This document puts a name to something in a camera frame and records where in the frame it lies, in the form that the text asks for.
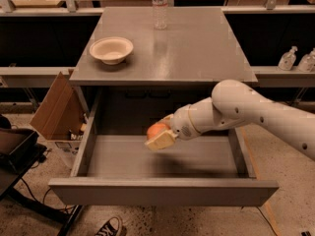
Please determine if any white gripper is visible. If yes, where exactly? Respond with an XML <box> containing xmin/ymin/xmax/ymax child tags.
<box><xmin>145</xmin><ymin>105</ymin><xmax>200</xmax><ymax>150</ymax></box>

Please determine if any orange fruit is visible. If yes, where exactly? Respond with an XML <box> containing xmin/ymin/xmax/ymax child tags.
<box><xmin>147</xmin><ymin>123</ymin><xmax>169</xmax><ymax>140</ymax></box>

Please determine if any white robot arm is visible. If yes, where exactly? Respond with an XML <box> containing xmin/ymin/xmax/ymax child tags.
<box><xmin>146</xmin><ymin>80</ymin><xmax>315</xmax><ymax>159</ymax></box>

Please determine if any open grey top drawer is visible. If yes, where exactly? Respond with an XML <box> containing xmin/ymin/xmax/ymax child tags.
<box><xmin>49</xmin><ymin>88</ymin><xmax>279</xmax><ymax>207</ymax></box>

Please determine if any grey metal cabinet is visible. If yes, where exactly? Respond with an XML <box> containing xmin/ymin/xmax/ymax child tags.
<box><xmin>69</xmin><ymin>6</ymin><xmax>259</xmax><ymax>137</ymax></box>

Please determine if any beige paper bowl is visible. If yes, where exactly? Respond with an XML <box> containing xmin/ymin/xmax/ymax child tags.
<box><xmin>90</xmin><ymin>37</ymin><xmax>134</xmax><ymax>65</ymax></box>

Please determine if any white box with labels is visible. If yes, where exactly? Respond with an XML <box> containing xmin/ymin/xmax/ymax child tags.
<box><xmin>47</xmin><ymin>140</ymin><xmax>81</xmax><ymax>168</ymax></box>

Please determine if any brown cardboard box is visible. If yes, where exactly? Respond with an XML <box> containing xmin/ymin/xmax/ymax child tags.
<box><xmin>31</xmin><ymin>73</ymin><xmax>85</xmax><ymax>141</ymax></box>

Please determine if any black and white sneaker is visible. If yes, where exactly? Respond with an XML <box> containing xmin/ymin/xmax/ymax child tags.
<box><xmin>94</xmin><ymin>216</ymin><xmax>123</xmax><ymax>236</ymax></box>

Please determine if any clear plastic water bottle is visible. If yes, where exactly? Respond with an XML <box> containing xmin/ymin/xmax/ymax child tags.
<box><xmin>152</xmin><ymin>0</ymin><xmax>168</xmax><ymax>30</ymax></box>

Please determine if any clear sanitizer pump bottle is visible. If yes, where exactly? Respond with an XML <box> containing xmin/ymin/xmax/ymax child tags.
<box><xmin>279</xmin><ymin>46</ymin><xmax>298</xmax><ymax>71</ymax></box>

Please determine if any dark tray on stand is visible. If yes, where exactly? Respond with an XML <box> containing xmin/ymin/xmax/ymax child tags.
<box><xmin>0</xmin><ymin>128</ymin><xmax>38</xmax><ymax>172</ymax></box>

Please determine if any black floor cable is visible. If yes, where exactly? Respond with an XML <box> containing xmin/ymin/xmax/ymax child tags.
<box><xmin>20</xmin><ymin>177</ymin><xmax>77</xmax><ymax>214</ymax></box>

